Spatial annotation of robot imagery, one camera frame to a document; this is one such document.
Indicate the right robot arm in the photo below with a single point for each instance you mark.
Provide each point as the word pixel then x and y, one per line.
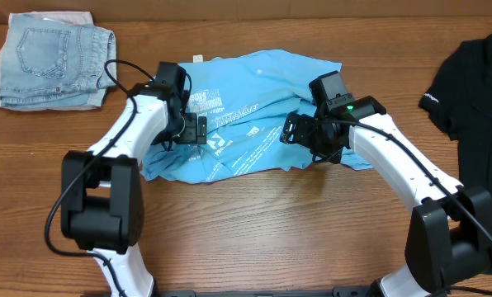
pixel 450 229

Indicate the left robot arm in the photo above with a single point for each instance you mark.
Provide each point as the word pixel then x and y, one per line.
pixel 101 203

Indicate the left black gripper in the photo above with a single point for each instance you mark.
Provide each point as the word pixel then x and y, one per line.
pixel 195 129

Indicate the light blue printed t-shirt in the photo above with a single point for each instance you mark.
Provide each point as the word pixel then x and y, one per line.
pixel 246 101

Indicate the folded light denim shorts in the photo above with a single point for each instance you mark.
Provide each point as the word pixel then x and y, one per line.
pixel 56 62

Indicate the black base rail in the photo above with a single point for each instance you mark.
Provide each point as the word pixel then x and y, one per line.
pixel 341 291

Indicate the black t-shirt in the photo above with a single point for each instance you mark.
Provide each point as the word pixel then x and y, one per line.
pixel 459 103

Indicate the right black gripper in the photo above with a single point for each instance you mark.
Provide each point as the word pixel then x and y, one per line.
pixel 297 129

